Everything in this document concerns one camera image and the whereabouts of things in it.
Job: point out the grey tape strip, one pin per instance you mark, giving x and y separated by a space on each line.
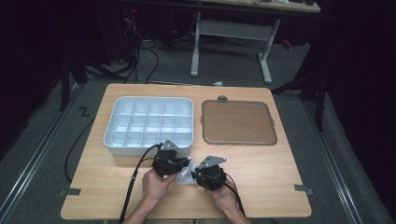
303 188
70 192

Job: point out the person's legs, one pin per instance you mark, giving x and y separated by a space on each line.
193 221

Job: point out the black metal stand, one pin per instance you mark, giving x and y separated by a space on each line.
66 81

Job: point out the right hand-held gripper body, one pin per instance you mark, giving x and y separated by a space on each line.
211 179

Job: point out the brown flat box lid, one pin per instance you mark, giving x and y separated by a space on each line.
238 123

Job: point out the person's right hand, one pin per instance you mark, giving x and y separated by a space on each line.
224 199

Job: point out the white-framed wooden desk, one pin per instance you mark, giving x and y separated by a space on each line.
232 29

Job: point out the white sock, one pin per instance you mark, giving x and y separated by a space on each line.
186 178

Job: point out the grey round knob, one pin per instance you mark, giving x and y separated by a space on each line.
222 99

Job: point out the person's left hand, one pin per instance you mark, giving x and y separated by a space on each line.
157 186

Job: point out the metal floor rail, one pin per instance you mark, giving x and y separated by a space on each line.
34 155
333 161

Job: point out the dark stand base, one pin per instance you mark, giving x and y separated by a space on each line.
308 90

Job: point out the small white floor object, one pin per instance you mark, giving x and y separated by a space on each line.
218 83

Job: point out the white divided storage box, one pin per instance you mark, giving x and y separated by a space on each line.
149 121

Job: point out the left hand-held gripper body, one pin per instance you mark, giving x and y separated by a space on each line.
165 161

